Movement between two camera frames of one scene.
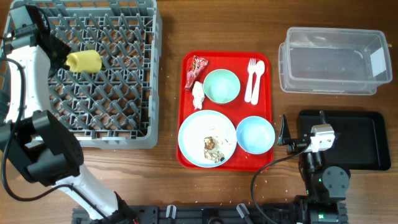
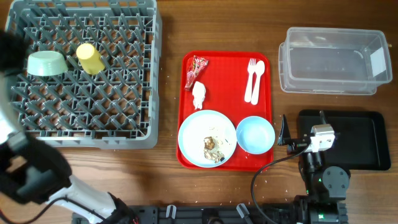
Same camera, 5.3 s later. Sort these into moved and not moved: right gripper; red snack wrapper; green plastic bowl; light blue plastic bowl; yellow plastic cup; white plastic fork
Moved: yellow plastic cup; green plastic bowl
Not moved: light blue plastic bowl; white plastic fork; right gripper; red snack wrapper
